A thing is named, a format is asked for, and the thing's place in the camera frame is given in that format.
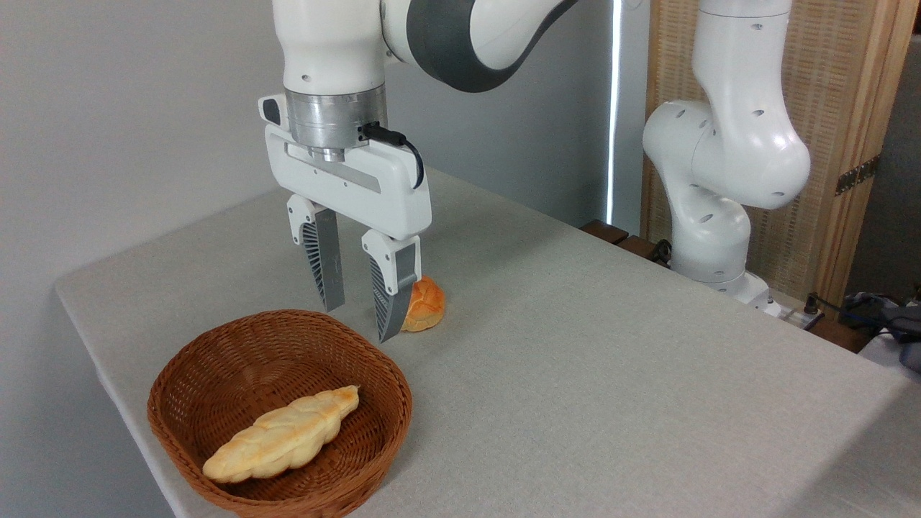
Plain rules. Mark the small white wrist camera box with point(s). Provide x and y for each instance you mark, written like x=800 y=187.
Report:
x=272 y=111

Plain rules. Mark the metal screen hinge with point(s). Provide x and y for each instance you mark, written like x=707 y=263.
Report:
x=856 y=175

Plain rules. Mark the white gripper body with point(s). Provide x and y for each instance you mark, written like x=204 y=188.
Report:
x=374 y=191

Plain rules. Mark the long braided bread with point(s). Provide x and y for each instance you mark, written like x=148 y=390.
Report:
x=280 y=435

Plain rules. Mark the brown wicker basket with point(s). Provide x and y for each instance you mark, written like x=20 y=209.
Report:
x=216 y=360

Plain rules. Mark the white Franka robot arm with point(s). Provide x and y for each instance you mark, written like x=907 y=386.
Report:
x=727 y=144

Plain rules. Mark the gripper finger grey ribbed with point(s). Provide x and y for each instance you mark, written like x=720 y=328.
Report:
x=392 y=273
x=327 y=252

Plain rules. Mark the wooden folding screen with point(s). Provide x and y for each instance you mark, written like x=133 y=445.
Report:
x=842 y=86

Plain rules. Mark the dark brown wooden block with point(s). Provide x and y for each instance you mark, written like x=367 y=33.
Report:
x=603 y=231
x=637 y=247

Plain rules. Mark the round orange bread bun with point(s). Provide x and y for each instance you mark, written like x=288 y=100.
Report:
x=426 y=302

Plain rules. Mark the dark blue grey bundle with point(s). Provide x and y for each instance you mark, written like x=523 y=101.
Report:
x=888 y=324

